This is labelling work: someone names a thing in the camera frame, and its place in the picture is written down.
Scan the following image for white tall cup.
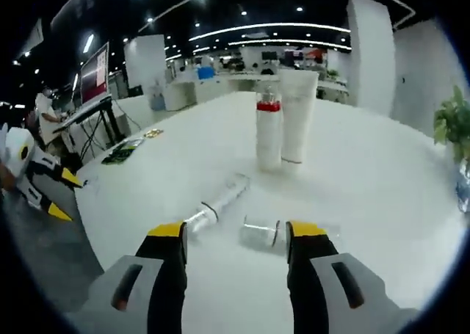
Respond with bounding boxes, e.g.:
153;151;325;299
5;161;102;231
279;69;319;167

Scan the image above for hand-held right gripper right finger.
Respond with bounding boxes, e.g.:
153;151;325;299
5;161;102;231
285;220;420;334

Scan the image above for black desk cables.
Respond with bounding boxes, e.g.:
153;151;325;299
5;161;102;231
78;117;108;159

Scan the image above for row of white office desks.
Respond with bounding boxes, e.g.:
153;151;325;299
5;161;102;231
164;69;350;112

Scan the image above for potted green plant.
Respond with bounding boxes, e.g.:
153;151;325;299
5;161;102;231
433;85;470;165

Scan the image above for red screen monitor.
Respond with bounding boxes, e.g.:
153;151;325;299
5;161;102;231
79;42;111;106

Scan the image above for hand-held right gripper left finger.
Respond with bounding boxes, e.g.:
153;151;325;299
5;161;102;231
82;221;189;334

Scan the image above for white skincare bottle red collar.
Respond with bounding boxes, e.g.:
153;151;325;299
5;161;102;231
256;82;284;172

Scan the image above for green and black packet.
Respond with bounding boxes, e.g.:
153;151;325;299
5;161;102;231
101;137;145;166

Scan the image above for tall skincare bottle clear cap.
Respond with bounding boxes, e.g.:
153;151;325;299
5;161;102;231
183;173;251;239

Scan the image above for person's left hand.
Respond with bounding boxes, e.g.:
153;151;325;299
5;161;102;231
0;162;17;193

